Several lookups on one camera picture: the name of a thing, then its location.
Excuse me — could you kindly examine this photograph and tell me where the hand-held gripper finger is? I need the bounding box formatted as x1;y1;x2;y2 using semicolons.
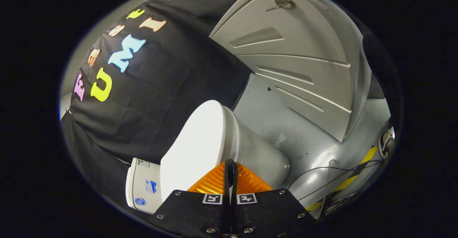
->
153;159;231;238
231;159;316;238

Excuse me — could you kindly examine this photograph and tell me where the white toilet bowl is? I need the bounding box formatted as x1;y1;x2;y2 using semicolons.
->
222;104;291;190

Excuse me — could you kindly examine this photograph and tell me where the black backdrop cloth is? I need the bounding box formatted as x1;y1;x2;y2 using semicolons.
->
60;0;253;213

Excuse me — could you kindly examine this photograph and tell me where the grey metal cabinet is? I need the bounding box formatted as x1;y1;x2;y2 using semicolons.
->
209;0;372;142

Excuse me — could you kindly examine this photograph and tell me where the yellow black floor tape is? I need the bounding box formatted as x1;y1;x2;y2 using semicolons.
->
306;146;378;212

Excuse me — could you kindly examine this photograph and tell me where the black white shoe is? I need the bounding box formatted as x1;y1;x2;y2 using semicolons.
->
378;130;395;160

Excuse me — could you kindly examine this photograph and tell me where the black cable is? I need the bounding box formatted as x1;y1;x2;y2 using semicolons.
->
286;159;385;202

